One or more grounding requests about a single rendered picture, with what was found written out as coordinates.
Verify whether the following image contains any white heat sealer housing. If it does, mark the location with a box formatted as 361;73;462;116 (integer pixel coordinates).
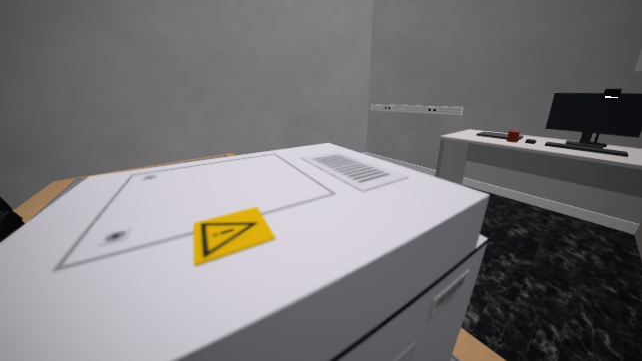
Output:
0;143;490;361

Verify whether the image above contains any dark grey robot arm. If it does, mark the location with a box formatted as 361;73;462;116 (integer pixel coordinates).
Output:
0;197;26;242

